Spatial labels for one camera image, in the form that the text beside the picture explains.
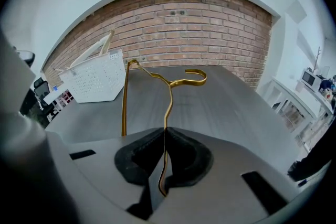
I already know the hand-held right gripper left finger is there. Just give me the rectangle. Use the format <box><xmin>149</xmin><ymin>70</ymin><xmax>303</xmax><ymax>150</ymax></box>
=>
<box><xmin>46</xmin><ymin>127</ymin><xmax>166</xmax><ymax>220</ymax></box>

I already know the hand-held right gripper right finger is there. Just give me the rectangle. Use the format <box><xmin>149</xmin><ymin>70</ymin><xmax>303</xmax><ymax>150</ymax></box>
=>
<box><xmin>164</xmin><ymin>125</ymin><xmax>300</xmax><ymax>218</ymax></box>

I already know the white plastic laundry basket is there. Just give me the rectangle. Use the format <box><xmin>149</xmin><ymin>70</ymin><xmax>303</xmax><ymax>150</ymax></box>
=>
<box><xmin>58</xmin><ymin>49</ymin><xmax>126</xmax><ymax>103</ymax></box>

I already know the gold metal clothes hanger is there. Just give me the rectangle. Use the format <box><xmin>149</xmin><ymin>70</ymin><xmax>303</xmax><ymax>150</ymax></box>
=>
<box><xmin>121</xmin><ymin>59</ymin><xmax>207</xmax><ymax>197</ymax></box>

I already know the white plastic clothes hanger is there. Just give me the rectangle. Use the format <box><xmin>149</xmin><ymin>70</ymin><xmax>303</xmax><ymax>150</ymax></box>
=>
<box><xmin>68</xmin><ymin>38</ymin><xmax>109</xmax><ymax>68</ymax></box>

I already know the wooden clothes hanger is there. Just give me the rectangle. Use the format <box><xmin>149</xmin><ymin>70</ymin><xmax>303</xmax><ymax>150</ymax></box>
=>
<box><xmin>99</xmin><ymin>28</ymin><xmax>116</xmax><ymax>56</ymax></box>

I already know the small white table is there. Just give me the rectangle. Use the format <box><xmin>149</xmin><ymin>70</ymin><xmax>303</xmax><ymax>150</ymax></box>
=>
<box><xmin>43</xmin><ymin>86</ymin><xmax>70</xmax><ymax>113</ymax></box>

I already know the black office chair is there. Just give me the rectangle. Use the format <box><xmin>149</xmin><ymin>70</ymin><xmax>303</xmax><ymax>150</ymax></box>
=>
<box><xmin>33</xmin><ymin>77</ymin><xmax>60</xmax><ymax>123</ymax></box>

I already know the white shelf unit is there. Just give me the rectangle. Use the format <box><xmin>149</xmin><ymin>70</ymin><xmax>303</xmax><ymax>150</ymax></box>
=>
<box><xmin>256</xmin><ymin>76</ymin><xmax>336</xmax><ymax>151</ymax></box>

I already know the white microwave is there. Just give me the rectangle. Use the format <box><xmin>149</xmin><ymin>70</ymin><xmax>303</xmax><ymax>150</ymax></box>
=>
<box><xmin>300</xmin><ymin>69</ymin><xmax>323</xmax><ymax>93</ymax></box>

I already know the wooden coat rack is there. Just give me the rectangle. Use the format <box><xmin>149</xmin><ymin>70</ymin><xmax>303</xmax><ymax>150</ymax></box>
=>
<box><xmin>311</xmin><ymin>46</ymin><xmax>323</xmax><ymax>73</ymax></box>

